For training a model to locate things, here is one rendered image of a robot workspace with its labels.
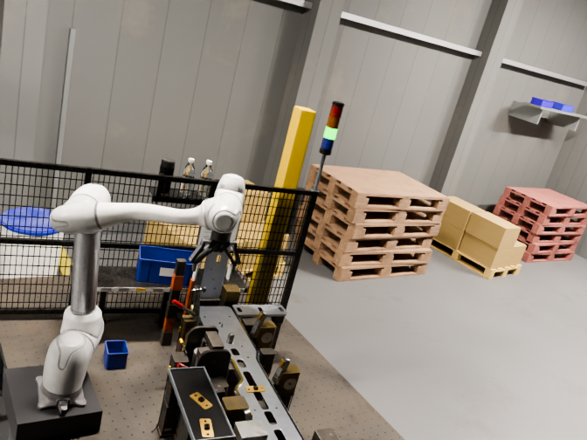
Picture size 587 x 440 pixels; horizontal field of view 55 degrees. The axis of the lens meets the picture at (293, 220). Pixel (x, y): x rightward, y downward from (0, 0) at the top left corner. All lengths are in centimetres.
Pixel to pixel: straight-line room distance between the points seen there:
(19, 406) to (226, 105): 412
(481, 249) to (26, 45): 559
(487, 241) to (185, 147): 396
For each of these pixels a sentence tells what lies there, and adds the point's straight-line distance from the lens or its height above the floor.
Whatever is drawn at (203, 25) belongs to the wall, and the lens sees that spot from 571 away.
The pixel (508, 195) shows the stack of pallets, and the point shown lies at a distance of 910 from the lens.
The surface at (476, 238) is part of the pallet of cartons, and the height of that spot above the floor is 40.
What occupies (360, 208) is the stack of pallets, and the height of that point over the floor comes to 84.
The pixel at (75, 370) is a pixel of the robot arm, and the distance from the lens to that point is 244.
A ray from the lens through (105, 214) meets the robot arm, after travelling 213.
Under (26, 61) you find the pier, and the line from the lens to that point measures 507.
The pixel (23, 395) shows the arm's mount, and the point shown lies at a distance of 258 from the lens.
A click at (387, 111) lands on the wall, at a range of 729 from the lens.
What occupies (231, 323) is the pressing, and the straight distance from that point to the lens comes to 284.
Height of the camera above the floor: 245
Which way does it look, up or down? 19 degrees down
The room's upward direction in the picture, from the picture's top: 15 degrees clockwise
